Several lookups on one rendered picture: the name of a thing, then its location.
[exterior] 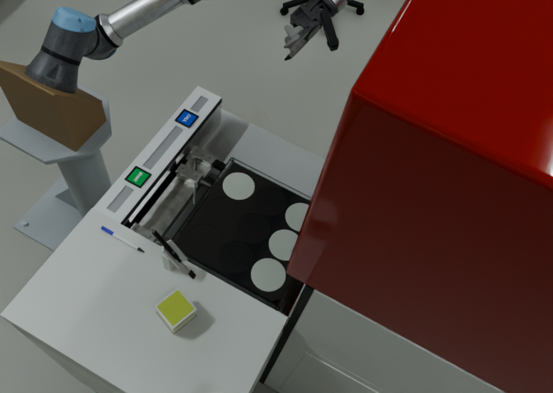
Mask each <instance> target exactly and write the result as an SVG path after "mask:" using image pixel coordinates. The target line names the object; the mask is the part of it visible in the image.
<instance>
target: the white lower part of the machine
mask: <svg viewBox="0 0 553 393"><path fill-rule="evenodd" d="M259 381H260V382H261V383H263V384H265V385H267V386H269V387H271V388H272V389H273V390H275V391H278V392H279V393H387V392H385V391H383V390H381V389H379V388H378V387H376V386H374V385H372V384H370V383H369V382H367V381H365V380H364V379H362V378H360V377H358V376H357V375H355V374H353V373H351V372H349V371H347V370H346V369H344V368H342V367H340V366H338V365H337V364H335V363H333V362H331V361H330V360H328V359H326V358H325V357H323V356H321V355H319V354H317V353H315V352H314V351H312V350H311V349H308V348H306V347H305V346H303V345H302V344H299V343H298V342H296V341H294V340H292V339H291V338H288V337H287V336H285V335H283V334H282V333H281V334H280V336H279V338H278V340H277V342H276V345H275V347H274V349H273V351H272V353H271V355H270V357H269V359H268V361H267V364H266V366H265V368H264V369H263V372H262V374H261V376H260V378H259Z"/></svg>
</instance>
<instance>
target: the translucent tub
mask: <svg viewBox="0 0 553 393"><path fill-rule="evenodd" d="M154 308H155V309H156V311H157V312H156V314H157V315H158V316H159V317H160V319H161V320H162V321H163V322H164V323H165V324H166V325H167V327H168V328H169V329H170V331H171V332H172V333H173V334H176V333H177V332H178V331H180V330H181V329H182V328H183V327H185V326H186V325H187V324H188V323H189V322H190V321H191V320H193V319H194V318H195V317H196V316H197V315H196V313H195V312H196V311H197V309H196V308H195V307H194V305H193V304H192V303H191V302H190V300H189V299H188V298H187V297H186V296H185V294H184V293H183V292H182V291H181V289H180V288H177V289H176V290H175V291H173V292H172V293H171V294H169V295H168V296H166V297H165V298H164V299H162V300H161V301H160V302H158V303H157V304H156V305H155V306H154Z"/></svg>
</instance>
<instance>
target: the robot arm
mask: <svg viewBox="0 0 553 393"><path fill-rule="evenodd" d="M200 1H202V0H132V1H131V2H129V3H128V4H126V5H124V6H122V7H120V8H119V9H118V10H116V11H114V12H112V13H110V14H108V15H107V14H104V13H100V14H99V15H97V16H95V17H93V18H92V17H91V16H88V15H87V14H85V13H83V12H79V11H78V10H74V9H72V8H70V7H58V8H57V9H56V11H55V13H54V14H53V16H52V20H51V22H50V25H49V28H48V31H47V34H46V36H45V38H44V42H43V44H42V46H41V49H40V51H39V53H38V54H37V55H36V56H35V58H34V59H33V60H32V62H31V63H30V64H29V65H28V66H27V67H26V70H25V74H26V75H27V76H28V77H30V78H31V79H33V80H35V81H38V82H39V83H41V84H43V85H46V86H48V87H51V88H54V89H55V90H60V91H63V92H67V93H71V94H75V93H76V90H77V78H78V68H79V66H80V63H81V60H82V58H83V57H85V58H89V59H93V60H105V59H107V58H110V57H112V56H113V55H114V54H115V52H116V49H117V48H118V47H120V46H122V45H123V39H125V38H126V37H128V36H129V35H131V34H133V33H135V32H136V31H138V30H140V29H141V28H143V27H145V26H147V25H149V24H151V23H152V22H153V21H156V20H158V19H159V18H161V17H163V16H164V15H166V14H168V13H170V12H172V11H173V10H175V9H176V8H178V7H181V6H182V5H184V4H188V5H191V6H192V5H194V4H195V3H197V2H200ZM349 1H350V0H309V1H308V2H307V3H306V4H305V3H302V4H301V5H300V6H299V7H298V8H297V9H296V10H295V11H294V12H293V13H292V14H291V15H290V24H291V25H292V26H293V27H292V26H290V25H285V27H284V29H285V31H286V33H287V34H288V36H286V37H285V43H286V45H285V46H284V48H285V49H286V48H288V49H289V50H290V53H289V54H288V55H287V56H286V58H285V59H284V60H285V61H286V60H289V59H292V58H293V57H294V56H295V55H296V54H297V53H298V52H299V51H300V50H301V49H302V48H303V47H304V46H305V45H306V44H307V43H308V42H309V41H310V39H312V38H313V37H314V36H315V35H316V34H317V32H318V31H319V30H320V29H322V26H323V29H324V32H325V35H326V38H327V45H328V47H329V48H330V51H335V50H337V49H338V46H339V39H338V37H337V35H336V32H335V30H334V26H333V23H332V18H331V17H334V16H335V15H336V14H337V13H338V12H339V11H340V10H341V9H342V8H344V7H345V6H346V5H347V3H348V2H349ZM321 9H322V10H321Z"/></svg>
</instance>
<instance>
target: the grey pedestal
mask: <svg viewBox="0 0 553 393"><path fill-rule="evenodd" d="M77 88H79V89H81V90H84V91H85V92H86V93H88V94H90V95H93V96H95V97H96V98H97V99H100V100H102V101H103V102H102V104H103V108H104V111H105V116H106V120H107V121H106V122H105V123H104V124H103V125H102V126H101V127H100V128H99V129H98V130H97V131H96V132H95V133H94V134H93V135H92V136H91V137H90V138H89V139H88V140H87V141H86V142H85V143H84V144H83V145H82V146H81V147H80V148H79V149H78V150H77V151H76V152H75V151H73V150H71V149H69V148H67V147H66V146H64V145H62V144H60V143H59V142H57V141H55V140H54V139H52V138H50V137H48V136H46V135H45V134H43V133H41V132H39V131H37V130H35V129H34V128H33V127H30V126H28V125H27V124H25V123H23V122H21V121H20V120H18V119H17V118H16V115H15V116H14V117H12V118H11V119H10V120H9V121H8V122H7V123H5V124H4V125H3V126H2V127H1V128H0V139H1V140H3V141H5V142H6V143H8V144H10V145H11V146H14V147H16V148H17V149H18V150H21V151H23V152H24V153H26V154H28V155H30V156H31V157H33V158H35V159H37V160H38V161H40V162H42V163H44V164H55V163H57V164H58V167H59V168H60V170H61V172H62V176H61V177H60V178H59V179H58V180H57V182H56V183H55V184H54V185H53V186H52V187H51V188H50V189H49V190H48V191H47V192H46V193H45V194H44V195H43V196H42V197H41V198H40V199H39V200H38V201H37V202H36V203H35V204H34V205H33V206H32V207H31V208H30V209H29V210H28V211H27V212H26V213H25V214H24V215H23V216H22V217H21V219H20V220H19V221H18V222H17V223H16V224H15V225H14V226H13V228H14V229H17V230H18V231H20V232H22V233H23V234H25V235H26V236H28V237H30V238H32V239H34V240H35V241H36V242H38V243H40V244H42V245H44V246H45V247H47V248H48V249H50V250H52V251H53V252H54V251H55V250H56V249H57V248H58V247H59V245H60V244H61V243H62V242H63V241H64V239H65V238H66V237H67V236H68V235H69V234H70V233H71V232H72V231H73V230H74V228H75V227H76V226H77V225H78V224H79V222H80V221H81V220H82V219H83V218H84V217H85V215H86V214H87V213H88V212H89V211H90V209H91V208H93V207H94V206H95V205H96V204H97V202H98V201H99V200H100V199H101V198H102V196H103V195H104V194H105V193H106V192H107V191H108V190H109V189H110V188H111V187H112V185H113V184H114V182H113V181H111V180H109V175H108V173H107V170H106V167H105V162H104V160H103V157H102V154H101V151H100V147H101V146H102V145H103V144H104V143H105V142H106V141H107V140H108V139H109V138H110V137H111V136H112V129H111V121H110V113H109V101H108V100H107V99H106V98H105V97H103V96H101V95H98V94H96V93H95V92H93V91H91V90H89V89H87V88H86V87H84V86H81V85H79V84H77Z"/></svg>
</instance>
